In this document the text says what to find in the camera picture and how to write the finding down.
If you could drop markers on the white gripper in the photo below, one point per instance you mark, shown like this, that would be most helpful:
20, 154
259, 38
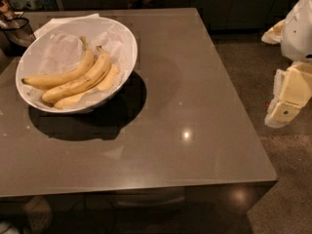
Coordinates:
298, 33

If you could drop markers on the white paper sheet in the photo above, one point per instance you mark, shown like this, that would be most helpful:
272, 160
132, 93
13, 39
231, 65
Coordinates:
53, 23

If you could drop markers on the yellow banana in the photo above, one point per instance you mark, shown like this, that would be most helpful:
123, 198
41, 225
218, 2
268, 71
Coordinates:
83, 83
86, 98
46, 82

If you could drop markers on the dark wire basket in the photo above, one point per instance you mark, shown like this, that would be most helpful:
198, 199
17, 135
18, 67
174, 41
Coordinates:
16, 36

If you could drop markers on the white bowl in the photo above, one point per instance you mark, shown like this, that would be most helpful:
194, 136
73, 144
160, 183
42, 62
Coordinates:
35, 54

